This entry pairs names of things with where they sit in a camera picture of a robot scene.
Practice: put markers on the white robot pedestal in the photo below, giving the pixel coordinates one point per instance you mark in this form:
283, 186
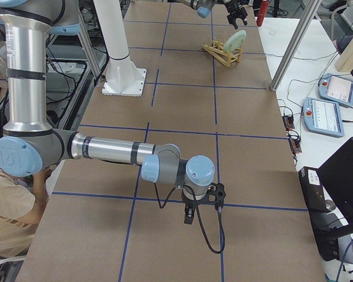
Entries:
122, 77

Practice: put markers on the far teach pendant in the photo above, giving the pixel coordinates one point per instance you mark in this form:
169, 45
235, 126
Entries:
337, 89

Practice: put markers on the teach pendant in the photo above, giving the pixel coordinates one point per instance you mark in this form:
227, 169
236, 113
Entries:
337, 89
323, 117

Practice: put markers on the red bottle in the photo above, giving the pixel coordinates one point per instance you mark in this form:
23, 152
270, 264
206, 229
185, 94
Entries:
262, 12

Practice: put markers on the wooden dish rack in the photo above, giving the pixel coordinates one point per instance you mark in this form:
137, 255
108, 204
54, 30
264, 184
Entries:
215, 49

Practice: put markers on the black computer box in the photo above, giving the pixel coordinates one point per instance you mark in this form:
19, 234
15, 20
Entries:
323, 219

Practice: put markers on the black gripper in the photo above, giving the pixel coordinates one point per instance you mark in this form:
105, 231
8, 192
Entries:
190, 203
233, 9

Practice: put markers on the near teach pendant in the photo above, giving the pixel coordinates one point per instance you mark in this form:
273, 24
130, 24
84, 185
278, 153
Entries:
323, 117

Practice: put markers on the person in beige shirt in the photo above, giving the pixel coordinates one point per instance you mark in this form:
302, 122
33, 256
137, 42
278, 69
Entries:
21, 209

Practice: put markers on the orange black connector box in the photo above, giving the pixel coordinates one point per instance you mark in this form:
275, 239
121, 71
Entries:
288, 121
295, 144

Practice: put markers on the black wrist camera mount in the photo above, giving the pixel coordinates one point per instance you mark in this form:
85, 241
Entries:
216, 196

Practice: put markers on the wooden board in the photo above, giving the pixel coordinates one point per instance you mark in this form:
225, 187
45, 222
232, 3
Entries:
345, 61

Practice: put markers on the black monitor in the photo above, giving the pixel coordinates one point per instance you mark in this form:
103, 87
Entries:
336, 175

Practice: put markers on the aluminium frame post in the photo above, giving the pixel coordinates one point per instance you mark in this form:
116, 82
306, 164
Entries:
293, 45

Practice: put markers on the near orange black connector box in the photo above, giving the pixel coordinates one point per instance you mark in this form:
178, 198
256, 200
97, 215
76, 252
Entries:
295, 144

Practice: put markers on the light green plate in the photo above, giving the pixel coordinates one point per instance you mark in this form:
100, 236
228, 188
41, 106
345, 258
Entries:
235, 41

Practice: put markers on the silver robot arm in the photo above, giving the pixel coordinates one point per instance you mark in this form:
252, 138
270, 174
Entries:
204, 8
30, 143

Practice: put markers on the far orange black connector box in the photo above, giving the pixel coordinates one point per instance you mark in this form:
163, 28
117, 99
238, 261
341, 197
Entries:
288, 121

